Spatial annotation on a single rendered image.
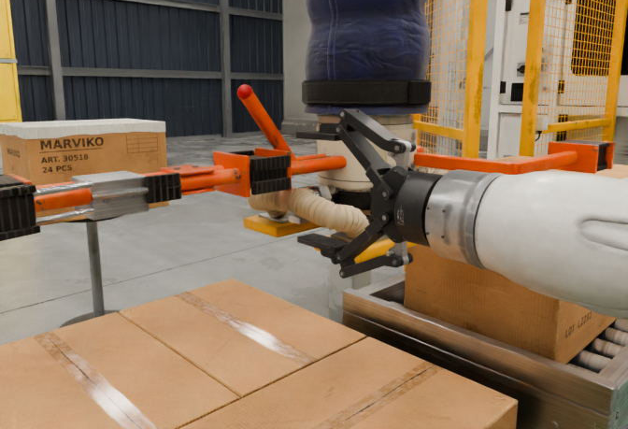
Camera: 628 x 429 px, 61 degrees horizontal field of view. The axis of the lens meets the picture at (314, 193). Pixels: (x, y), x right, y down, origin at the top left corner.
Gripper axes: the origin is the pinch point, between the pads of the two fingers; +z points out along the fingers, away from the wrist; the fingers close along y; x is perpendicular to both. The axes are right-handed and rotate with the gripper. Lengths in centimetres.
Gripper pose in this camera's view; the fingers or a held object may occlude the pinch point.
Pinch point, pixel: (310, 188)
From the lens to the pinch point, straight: 67.9
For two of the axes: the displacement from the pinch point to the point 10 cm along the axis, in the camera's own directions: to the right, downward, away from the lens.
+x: 7.4, -1.3, 6.6
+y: 0.1, 9.8, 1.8
